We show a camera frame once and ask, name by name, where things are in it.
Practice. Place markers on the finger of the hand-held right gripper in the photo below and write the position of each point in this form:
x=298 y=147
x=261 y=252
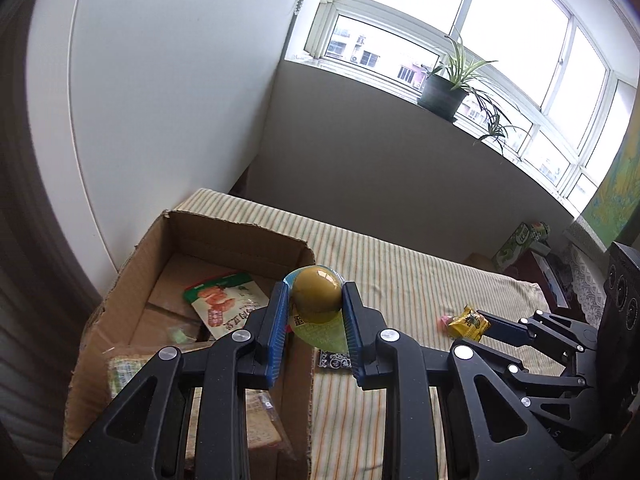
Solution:
x=505 y=327
x=545 y=374

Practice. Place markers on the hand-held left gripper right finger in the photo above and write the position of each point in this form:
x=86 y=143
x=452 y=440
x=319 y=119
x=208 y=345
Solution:
x=350 y=325

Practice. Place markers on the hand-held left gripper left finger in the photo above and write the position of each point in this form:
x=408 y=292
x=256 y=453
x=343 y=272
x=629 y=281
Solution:
x=277 y=325

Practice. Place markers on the yellow snack packet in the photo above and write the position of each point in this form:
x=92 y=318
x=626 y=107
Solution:
x=467 y=324

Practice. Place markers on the yellow ball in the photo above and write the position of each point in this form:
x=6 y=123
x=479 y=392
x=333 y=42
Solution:
x=315 y=292

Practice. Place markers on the green jelly cup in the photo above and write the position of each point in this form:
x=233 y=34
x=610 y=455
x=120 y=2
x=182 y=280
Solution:
x=182 y=336

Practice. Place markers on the brown cardboard box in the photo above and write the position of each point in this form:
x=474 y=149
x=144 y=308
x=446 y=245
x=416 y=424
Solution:
x=220 y=240

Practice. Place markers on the clear pack of crackers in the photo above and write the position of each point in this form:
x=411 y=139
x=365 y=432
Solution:
x=125 y=375

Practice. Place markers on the black candy packet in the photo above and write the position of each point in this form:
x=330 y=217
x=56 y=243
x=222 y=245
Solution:
x=332 y=360

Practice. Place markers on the green and orange snack packet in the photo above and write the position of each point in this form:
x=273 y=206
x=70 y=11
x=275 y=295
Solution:
x=225 y=305

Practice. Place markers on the dark red box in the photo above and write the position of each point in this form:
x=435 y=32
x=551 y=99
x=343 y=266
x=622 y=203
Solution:
x=530 y=275

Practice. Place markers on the striped cloth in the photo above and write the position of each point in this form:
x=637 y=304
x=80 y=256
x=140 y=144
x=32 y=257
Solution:
x=390 y=280

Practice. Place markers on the small pink candy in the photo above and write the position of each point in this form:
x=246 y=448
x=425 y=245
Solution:
x=445 y=321

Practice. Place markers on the white lace cloth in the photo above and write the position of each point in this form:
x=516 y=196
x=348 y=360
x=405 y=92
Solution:
x=587 y=280

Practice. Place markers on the green carton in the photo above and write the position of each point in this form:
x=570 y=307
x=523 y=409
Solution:
x=515 y=245

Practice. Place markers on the potted spider plant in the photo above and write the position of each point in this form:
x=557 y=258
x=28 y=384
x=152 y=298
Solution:
x=442 y=95

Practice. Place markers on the white wardrobe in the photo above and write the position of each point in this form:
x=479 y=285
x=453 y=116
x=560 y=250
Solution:
x=165 y=85

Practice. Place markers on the white framed window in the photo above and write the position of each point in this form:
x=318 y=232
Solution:
x=500 y=20

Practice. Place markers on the wall map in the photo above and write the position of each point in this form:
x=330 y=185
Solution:
x=615 y=195

